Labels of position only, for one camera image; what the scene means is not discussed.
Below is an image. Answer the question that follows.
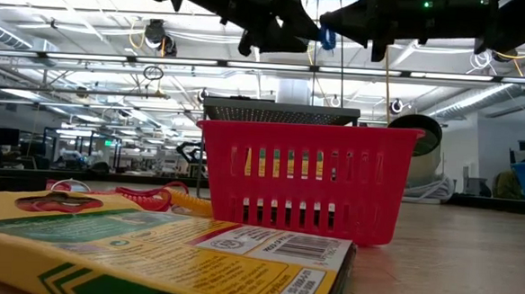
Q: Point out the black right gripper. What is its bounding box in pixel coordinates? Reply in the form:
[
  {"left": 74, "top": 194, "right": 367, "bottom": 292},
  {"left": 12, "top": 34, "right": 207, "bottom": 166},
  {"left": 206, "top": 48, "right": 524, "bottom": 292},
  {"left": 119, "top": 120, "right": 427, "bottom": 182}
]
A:
[{"left": 316, "top": 0, "right": 496, "bottom": 69}]

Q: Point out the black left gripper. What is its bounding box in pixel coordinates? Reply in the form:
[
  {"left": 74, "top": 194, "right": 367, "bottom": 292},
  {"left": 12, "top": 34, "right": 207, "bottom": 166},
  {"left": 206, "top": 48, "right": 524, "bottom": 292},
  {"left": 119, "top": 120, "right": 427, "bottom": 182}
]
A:
[{"left": 221, "top": 0, "right": 324, "bottom": 60}]

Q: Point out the blue coil bracelet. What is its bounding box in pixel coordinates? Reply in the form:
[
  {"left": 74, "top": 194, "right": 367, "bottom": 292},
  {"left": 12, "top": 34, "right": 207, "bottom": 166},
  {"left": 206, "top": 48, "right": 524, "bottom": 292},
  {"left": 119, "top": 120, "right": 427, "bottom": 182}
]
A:
[{"left": 317, "top": 24, "right": 338, "bottom": 52}]

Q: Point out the red plastic basket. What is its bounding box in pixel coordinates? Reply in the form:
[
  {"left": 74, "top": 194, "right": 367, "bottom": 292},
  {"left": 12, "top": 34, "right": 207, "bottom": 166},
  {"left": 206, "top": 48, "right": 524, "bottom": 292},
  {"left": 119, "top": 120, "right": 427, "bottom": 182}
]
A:
[{"left": 191, "top": 118, "right": 426, "bottom": 250}]

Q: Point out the yellow crayon box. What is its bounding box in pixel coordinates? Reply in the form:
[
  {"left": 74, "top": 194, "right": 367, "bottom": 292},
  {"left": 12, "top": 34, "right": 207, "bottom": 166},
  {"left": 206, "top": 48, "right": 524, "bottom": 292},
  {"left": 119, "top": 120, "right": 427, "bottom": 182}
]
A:
[
  {"left": 0, "top": 188, "right": 359, "bottom": 294},
  {"left": 239, "top": 146, "right": 339, "bottom": 231}
]

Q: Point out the yellow coil bracelet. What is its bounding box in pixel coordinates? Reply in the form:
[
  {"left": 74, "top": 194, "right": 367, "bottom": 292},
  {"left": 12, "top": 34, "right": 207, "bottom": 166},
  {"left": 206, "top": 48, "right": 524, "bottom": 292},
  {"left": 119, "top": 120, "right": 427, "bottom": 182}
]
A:
[{"left": 164, "top": 187, "right": 215, "bottom": 218}]

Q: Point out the grey perforated metal shelf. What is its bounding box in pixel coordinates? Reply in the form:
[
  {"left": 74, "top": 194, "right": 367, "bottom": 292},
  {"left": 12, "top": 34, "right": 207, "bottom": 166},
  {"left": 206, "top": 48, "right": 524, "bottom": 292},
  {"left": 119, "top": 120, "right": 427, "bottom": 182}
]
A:
[{"left": 196, "top": 97, "right": 362, "bottom": 207}]

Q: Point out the grey waste bin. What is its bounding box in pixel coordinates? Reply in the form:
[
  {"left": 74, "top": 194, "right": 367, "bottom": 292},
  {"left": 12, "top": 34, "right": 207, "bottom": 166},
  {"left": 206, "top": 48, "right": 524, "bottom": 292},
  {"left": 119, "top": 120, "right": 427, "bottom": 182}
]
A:
[{"left": 465, "top": 176, "right": 488, "bottom": 199}]

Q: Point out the white rubber band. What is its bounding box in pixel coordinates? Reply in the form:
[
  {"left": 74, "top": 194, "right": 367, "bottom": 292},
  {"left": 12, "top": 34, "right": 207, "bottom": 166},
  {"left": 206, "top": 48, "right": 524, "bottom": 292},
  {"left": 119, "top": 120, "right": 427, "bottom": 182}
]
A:
[{"left": 50, "top": 176, "right": 92, "bottom": 194}]

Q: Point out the black monitor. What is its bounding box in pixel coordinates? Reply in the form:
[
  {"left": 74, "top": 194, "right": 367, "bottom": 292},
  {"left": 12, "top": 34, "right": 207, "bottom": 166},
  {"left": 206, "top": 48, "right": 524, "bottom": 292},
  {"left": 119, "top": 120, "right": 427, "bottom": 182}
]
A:
[{"left": 0, "top": 127, "right": 22, "bottom": 147}]

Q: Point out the black hanging cable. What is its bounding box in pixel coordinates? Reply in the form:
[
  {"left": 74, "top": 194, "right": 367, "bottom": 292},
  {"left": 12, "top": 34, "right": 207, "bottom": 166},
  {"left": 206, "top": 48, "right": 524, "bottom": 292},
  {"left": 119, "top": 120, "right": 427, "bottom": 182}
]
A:
[{"left": 334, "top": 47, "right": 348, "bottom": 110}]

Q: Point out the black ceiling cable reel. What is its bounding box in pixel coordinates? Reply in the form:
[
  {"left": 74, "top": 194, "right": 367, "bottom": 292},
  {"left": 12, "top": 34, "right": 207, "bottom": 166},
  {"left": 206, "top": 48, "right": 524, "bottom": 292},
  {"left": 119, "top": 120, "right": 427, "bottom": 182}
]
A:
[{"left": 142, "top": 18, "right": 180, "bottom": 58}]

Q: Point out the silver ventilation duct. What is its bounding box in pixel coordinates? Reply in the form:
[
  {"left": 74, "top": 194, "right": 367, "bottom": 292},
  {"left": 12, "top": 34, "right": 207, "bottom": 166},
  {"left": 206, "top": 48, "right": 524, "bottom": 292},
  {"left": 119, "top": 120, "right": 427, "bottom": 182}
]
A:
[{"left": 425, "top": 78, "right": 523, "bottom": 125}]

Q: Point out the white coiled cable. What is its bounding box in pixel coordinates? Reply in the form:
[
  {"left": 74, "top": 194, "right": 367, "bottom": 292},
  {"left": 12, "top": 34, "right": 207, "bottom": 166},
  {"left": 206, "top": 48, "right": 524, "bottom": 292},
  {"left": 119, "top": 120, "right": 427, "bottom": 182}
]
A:
[{"left": 401, "top": 172, "right": 457, "bottom": 207}]

